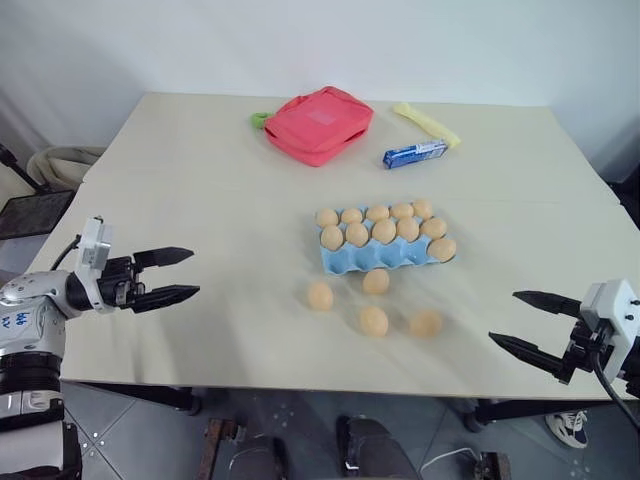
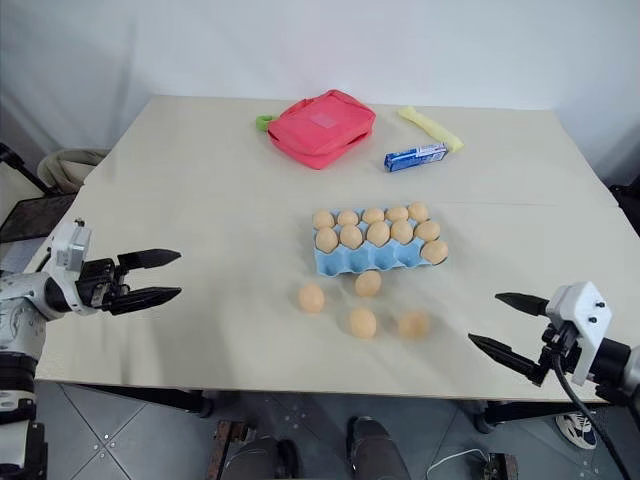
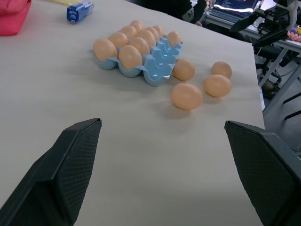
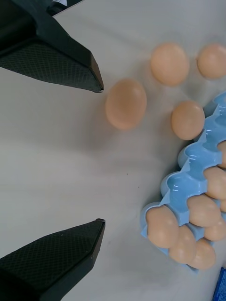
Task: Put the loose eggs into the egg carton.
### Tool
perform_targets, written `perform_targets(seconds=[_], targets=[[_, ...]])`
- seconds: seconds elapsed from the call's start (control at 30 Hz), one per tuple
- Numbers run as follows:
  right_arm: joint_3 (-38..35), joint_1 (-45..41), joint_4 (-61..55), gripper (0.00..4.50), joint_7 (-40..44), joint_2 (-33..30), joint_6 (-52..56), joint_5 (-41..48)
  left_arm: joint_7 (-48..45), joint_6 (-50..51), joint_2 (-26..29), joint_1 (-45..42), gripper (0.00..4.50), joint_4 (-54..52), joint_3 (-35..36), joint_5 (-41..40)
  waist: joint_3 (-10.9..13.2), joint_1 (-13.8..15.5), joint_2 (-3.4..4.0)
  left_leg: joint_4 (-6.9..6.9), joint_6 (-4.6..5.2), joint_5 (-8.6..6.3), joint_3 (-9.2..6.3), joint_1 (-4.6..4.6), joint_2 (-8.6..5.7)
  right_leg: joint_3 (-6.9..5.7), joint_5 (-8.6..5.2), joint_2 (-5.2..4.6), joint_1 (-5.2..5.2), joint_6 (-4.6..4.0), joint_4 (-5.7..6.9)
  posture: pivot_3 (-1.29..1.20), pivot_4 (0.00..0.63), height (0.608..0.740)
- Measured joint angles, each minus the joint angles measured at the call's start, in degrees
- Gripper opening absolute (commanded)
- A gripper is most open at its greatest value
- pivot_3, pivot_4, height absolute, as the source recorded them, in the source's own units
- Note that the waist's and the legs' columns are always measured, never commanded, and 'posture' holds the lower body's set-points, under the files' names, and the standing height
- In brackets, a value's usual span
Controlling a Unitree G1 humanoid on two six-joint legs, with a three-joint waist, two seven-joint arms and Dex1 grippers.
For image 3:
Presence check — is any person in dark clothes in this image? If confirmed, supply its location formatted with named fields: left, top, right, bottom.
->
left=138, top=0, right=209, bottom=27

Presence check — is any yellow packet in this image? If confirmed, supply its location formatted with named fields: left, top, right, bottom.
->
left=50, top=0, right=82, bottom=7

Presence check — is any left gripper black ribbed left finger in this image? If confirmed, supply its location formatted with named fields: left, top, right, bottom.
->
left=0, top=118, right=103, bottom=226

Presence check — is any open laptop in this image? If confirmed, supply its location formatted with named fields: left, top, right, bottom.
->
left=211, top=0, right=256, bottom=15

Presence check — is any light blue egg tray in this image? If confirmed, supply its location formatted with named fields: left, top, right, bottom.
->
left=90, top=35, right=184, bottom=87

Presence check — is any blue snack packet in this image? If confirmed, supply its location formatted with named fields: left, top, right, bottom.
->
left=66, top=1, right=95, bottom=25

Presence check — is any red fabric bag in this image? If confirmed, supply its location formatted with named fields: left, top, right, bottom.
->
left=0, top=0, right=32, bottom=37

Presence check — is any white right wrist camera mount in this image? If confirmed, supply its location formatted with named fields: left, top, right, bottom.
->
left=287, top=0, right=301, bottom=25

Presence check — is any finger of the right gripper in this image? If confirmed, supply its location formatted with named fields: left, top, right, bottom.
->
left=252, top=29, right=290, bottom=47
left=230, top=12, right=265, bottom=33

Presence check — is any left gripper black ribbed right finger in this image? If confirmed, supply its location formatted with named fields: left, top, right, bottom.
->
left=224, top=120, right=301, bottom=226

